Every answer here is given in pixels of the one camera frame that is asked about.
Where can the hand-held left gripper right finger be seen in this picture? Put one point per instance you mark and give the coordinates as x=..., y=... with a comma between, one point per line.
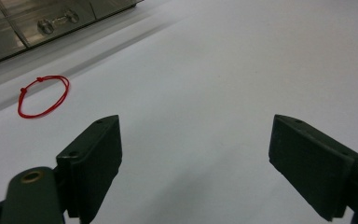
x=310, y=161

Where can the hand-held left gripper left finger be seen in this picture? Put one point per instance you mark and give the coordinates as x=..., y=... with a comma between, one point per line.
x=90, y=168

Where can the metal cabinet with latch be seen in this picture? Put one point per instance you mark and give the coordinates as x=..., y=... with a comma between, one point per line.
x=43, y=25

